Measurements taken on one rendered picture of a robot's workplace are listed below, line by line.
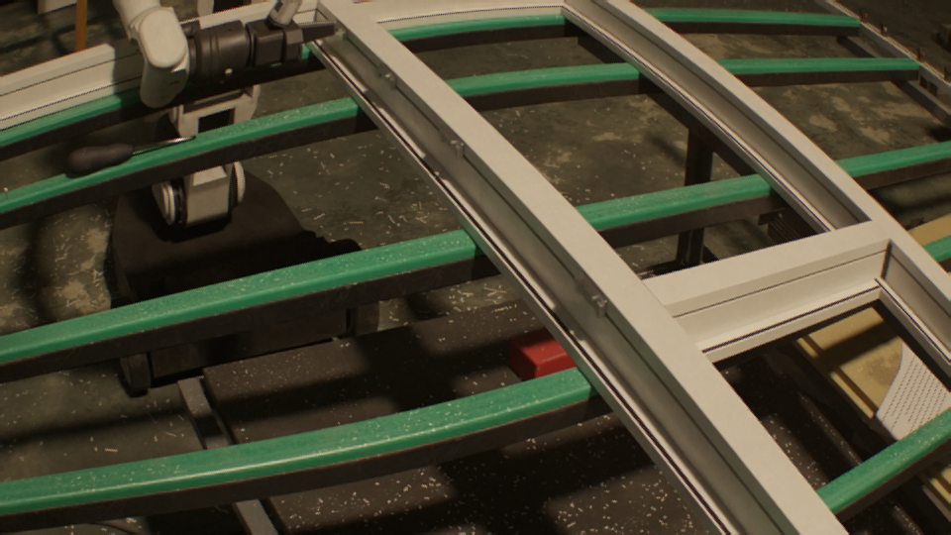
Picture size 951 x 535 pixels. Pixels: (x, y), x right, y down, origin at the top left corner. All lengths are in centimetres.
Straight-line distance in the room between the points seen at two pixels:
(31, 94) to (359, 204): 157
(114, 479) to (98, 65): 85
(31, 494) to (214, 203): 163
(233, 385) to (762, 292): 69
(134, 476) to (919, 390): 109
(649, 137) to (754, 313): 234
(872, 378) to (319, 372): 77
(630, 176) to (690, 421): 229
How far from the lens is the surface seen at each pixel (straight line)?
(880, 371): 162
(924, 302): 130
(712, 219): 145
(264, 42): 159
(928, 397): 160
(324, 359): 159
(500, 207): 127
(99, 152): 147
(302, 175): 319
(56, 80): 171
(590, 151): 337
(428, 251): 128
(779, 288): 121
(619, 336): 110
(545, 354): 155
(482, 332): 164
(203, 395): 158
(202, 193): 251
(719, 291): 114
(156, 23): 158
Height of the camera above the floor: 155
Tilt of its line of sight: 33 degrees down
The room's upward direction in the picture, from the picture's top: 3 degrees clockwise
